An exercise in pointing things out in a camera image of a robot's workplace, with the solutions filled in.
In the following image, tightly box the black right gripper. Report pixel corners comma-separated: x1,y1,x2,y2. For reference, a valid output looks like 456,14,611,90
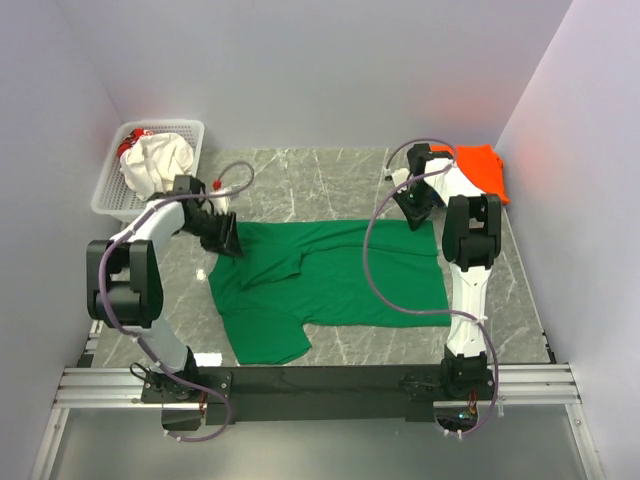
393,181,436,231

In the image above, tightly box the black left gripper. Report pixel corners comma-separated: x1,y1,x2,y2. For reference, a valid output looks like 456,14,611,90
181,208,244,257

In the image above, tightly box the green t shirt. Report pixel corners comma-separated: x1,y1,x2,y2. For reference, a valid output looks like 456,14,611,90
208,220,451,364

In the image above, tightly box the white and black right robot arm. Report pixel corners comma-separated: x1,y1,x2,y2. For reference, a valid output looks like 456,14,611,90
386,141,508,399

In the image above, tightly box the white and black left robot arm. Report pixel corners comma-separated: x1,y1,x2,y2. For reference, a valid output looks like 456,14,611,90
86,175,243,402

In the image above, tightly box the folded blue t shirt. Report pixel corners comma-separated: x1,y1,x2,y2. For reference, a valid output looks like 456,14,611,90
431,191,446,208

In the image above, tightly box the folded orange t shirt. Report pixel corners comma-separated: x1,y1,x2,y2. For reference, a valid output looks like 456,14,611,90
424,144,510,205

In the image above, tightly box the white crumpled t shirt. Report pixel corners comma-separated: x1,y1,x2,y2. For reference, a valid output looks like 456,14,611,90
119,133,194,201

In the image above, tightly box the white plastic laundry basket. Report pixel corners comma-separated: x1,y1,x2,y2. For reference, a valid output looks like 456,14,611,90
91,119,205,223

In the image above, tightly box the red garment in basket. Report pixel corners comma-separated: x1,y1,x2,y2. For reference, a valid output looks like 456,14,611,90
116,128,153,158

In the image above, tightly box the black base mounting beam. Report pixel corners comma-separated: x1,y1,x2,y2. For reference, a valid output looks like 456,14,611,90
141,365,495,425

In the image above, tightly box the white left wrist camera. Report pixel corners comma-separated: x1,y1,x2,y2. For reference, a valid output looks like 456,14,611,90
207,179,230,215

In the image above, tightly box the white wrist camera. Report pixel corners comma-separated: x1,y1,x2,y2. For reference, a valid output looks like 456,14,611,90
384,168,411,186
207,179,230,215

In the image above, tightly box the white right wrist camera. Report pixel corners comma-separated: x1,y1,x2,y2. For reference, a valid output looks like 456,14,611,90
384,168,411,186

